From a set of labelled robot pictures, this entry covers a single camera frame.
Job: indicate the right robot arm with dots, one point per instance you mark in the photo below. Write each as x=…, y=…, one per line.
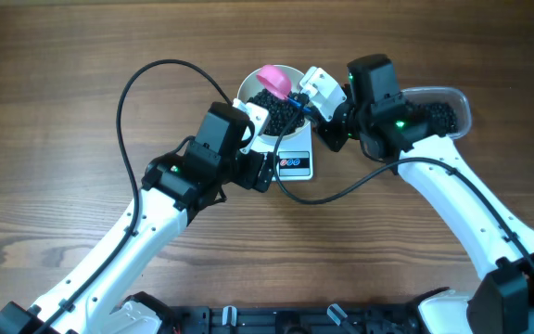
x=412, y=131

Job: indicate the black beans in container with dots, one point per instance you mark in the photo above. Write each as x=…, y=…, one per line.
x=440, y=114

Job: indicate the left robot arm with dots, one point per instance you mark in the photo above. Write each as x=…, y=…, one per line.
x=175, y=188

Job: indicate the white bowl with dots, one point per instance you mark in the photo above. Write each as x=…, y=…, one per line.
x=251, y=87

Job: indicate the pink scoop with blue handle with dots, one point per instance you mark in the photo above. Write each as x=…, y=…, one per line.
x=276, y=82

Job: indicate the black beans in bowl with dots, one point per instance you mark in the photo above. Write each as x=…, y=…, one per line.
x=280, y=111

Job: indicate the clear plastic container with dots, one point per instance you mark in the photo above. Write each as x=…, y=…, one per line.
x=455, y=98

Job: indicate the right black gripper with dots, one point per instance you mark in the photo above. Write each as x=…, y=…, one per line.
x=324, y=134

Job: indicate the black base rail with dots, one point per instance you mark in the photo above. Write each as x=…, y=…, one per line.
x=334, y=318

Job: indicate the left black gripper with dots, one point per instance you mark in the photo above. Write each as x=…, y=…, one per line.
x=261, y=172

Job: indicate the white digital kitchen scale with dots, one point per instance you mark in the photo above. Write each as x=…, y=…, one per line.
x=295, y=157

